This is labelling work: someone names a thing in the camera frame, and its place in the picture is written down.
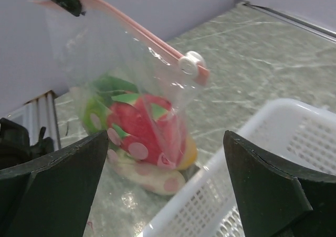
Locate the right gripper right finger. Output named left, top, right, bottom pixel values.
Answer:
left=223, top=131, right=335, bottom=236

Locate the red fake dragon fruit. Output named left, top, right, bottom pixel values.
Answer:
left=107, top=93, right=187, bottom=169

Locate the green fake apple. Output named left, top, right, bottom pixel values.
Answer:
left=81, top=95, right=111, bottom=135

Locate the green fake leafy vegetable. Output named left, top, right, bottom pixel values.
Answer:
left=92, top=74, right=138, bottom=106

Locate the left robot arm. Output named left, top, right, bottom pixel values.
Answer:
left=1, top=0, right=84, bottom=169

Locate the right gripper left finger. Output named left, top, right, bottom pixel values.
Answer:
left=1, top=131, right=109, bottom=236

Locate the clear zip top bag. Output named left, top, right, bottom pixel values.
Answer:
left=35, top=0, right=210, bottom=236

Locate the orange fake fruit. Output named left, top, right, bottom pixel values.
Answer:
left=177, top=136, right=198, bottom=170

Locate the white rectangular perforated basket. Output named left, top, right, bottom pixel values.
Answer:
left=141, top=99, right=335, bottom=236

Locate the aluminium frame rail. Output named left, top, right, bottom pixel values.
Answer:
left=1, top=91, right=61, bottom=150

